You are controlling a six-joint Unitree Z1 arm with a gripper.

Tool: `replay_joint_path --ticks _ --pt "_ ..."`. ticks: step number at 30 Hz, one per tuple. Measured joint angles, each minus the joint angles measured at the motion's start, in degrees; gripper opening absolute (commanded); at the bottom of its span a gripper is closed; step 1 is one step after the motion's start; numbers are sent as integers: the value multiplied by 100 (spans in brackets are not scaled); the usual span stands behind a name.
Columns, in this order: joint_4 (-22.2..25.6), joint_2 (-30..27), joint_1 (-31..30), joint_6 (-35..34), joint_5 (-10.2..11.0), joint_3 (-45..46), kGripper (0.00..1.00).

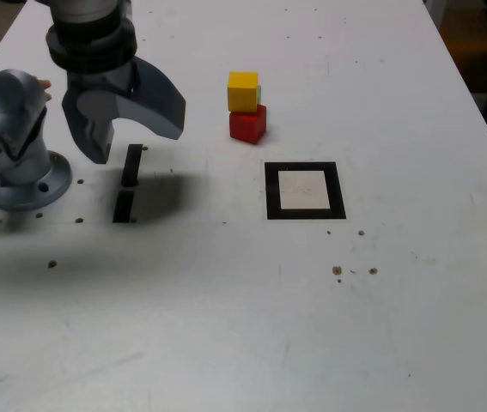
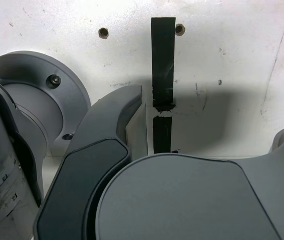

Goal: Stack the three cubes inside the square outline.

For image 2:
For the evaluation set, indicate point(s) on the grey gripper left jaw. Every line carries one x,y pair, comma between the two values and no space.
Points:
81,175

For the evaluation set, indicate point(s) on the black tape strip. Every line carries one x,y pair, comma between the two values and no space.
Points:
163,62

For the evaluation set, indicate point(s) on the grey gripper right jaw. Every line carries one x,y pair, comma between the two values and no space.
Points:
181,200

